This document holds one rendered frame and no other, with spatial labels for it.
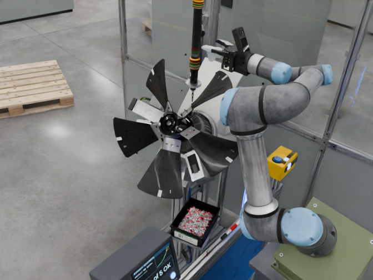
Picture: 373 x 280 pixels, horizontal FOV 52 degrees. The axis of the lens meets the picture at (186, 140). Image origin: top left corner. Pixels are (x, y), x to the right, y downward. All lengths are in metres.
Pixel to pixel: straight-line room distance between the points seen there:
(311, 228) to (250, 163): 0.27
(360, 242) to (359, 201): 1.00
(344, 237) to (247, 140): 0.52
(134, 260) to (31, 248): 1.84
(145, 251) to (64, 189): 2.20
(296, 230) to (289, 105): 0.40
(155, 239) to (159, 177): 0.63
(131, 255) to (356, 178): 1.50
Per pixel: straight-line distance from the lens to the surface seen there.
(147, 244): 1.26
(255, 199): 1.27
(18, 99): 4.46
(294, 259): 1.50
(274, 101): 1.10
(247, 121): 1.14
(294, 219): 1.27
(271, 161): 1.92
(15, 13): 7.24
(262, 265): 1.56
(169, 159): 1.86
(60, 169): 3.58
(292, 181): 2.57
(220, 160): 1.73
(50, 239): 3.01
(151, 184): 1.86
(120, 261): 1.23
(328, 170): 2.41
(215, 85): 1.85
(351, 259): 1.46
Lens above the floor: 2.22
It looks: 35 degrees down
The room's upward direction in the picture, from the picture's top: 3 degrees clockwise
